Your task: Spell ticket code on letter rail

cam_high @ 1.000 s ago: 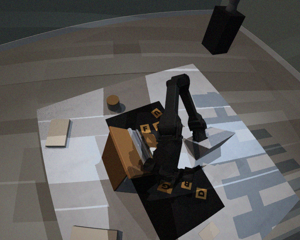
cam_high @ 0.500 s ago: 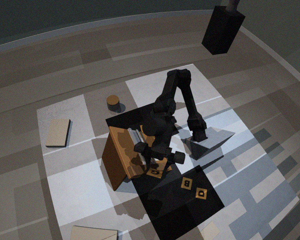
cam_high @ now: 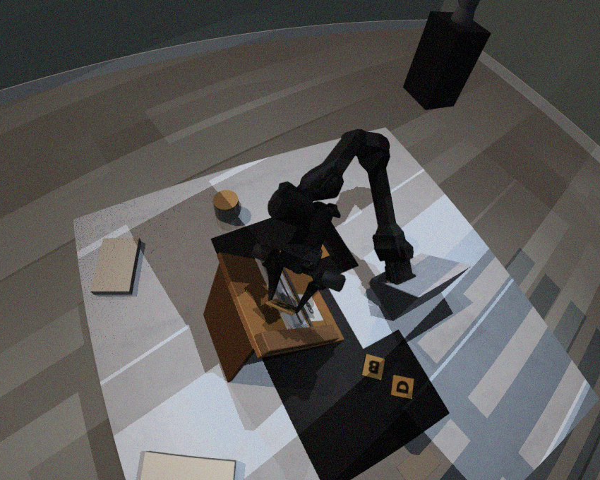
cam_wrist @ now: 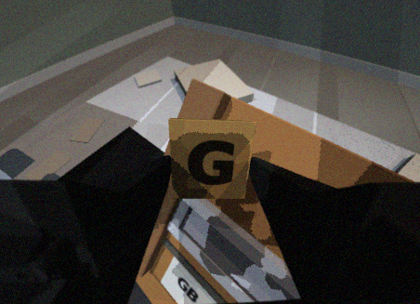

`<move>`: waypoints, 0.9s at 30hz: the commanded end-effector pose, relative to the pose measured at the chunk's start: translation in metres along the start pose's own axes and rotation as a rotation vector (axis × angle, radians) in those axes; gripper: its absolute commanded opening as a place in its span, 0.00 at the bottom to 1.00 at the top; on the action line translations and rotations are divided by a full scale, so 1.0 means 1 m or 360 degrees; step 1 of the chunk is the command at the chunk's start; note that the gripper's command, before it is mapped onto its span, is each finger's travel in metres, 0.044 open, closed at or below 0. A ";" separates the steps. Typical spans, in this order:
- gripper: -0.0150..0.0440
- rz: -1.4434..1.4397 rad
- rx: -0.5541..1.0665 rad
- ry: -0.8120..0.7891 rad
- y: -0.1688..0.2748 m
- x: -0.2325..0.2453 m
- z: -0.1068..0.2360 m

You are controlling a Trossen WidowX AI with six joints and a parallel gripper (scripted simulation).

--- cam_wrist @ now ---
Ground brown letter tile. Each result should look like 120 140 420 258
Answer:
168 118 256 199

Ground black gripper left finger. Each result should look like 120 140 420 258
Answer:
0 155 171 304

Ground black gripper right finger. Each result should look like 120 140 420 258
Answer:
249 157 420 298

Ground white paper ticket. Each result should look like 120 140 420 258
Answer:
161 257 217 304

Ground tan flat rectangular board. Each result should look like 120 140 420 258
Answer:
395 153 420 182

